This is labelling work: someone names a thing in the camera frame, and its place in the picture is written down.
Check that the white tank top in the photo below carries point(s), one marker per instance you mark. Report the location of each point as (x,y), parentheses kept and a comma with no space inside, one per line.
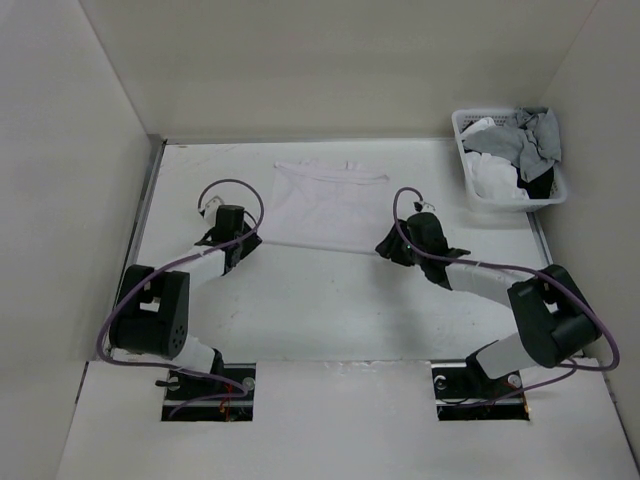
(343,207)

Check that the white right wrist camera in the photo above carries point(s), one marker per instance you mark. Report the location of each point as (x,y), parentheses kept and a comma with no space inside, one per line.
(423,206)

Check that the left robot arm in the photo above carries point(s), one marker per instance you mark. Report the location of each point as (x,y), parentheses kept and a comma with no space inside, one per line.
(151,317)

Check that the metal left table rail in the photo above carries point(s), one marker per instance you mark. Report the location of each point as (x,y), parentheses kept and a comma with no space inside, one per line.
(134,195)

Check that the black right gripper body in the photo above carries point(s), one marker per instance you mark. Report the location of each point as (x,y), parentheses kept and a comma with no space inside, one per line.
(396,249)

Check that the white garment in basket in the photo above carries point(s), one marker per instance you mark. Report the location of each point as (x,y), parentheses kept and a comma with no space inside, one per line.
(492,170)

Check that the black garment in basket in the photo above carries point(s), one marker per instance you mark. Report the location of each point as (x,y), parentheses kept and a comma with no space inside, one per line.
(539,188)

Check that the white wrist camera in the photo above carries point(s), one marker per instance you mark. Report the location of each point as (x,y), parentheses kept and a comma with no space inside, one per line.
(210,208)
(423,206)

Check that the grey tank top in basket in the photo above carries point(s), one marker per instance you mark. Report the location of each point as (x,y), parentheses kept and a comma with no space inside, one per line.
(529,138)

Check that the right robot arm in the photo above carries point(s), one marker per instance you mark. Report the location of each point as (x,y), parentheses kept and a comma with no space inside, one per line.
(502,357)

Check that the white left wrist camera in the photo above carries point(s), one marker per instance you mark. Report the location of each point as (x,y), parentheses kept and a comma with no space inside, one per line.
(210,208)

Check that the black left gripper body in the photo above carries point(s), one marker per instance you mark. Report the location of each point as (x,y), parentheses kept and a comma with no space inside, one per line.
(247,246)

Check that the white plastic laundry basket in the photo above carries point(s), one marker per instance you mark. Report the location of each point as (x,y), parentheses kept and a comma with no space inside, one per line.
(461,119)

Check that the white front cover board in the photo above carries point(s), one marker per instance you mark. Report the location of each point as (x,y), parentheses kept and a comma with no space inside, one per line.
(322,420)

